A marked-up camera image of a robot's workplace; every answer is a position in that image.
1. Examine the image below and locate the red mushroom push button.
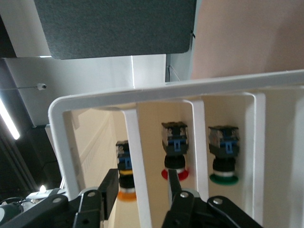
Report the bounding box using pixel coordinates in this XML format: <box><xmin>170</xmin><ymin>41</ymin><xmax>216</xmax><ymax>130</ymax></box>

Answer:
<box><xmin>161</xmin><ymin>121</ymin><xmax>190</xmax><ymax>181</ymax></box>

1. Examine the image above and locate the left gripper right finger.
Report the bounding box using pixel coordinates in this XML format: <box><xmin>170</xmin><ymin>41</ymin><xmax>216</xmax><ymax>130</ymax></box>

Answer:
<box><xmin>162</xmin><ymin>170</ymin><xmax>201</xmax><ymax>228</ymax></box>

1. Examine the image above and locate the yellow mushroom push button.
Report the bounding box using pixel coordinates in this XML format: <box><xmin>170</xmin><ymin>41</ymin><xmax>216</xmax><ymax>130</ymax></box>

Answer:
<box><xmin>115</xmin><ymin>140</ymin><xmax>138</xmax><ymax>202</ymax></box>

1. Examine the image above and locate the white plastic divider tray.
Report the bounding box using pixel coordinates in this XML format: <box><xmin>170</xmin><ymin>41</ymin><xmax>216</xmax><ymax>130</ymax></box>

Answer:
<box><xmin>48</xmin><ymin>68</ymin><xmax>304</xmax><ymax>228</ymax></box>

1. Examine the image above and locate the ceiling light strip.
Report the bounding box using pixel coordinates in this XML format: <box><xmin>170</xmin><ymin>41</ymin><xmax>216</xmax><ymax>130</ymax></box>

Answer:
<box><xmin>0</xmin><ymin>97</ymin><xmax>21</xmax><ymax>141</ymax></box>

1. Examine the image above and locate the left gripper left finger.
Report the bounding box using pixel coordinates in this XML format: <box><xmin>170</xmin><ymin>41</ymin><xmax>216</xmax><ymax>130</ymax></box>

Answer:
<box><xmin>72</xmin><ymin>168</ymin><xmax>119</xmax><ymax>228</ymax></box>

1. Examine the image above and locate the grey acoustic panel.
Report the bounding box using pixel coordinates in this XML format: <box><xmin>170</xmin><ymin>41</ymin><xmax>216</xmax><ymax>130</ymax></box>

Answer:
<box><xmin>33</xmin><ymin>0</ymin><xmax>198</xmax><ymax>60</ymax></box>

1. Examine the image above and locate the green mushroom push button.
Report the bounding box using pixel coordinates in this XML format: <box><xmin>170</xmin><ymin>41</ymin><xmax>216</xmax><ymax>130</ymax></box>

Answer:
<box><xmin>208</xmin><ymin>125</ymin><xmax>239</xmax><ymax>185</ymax></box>

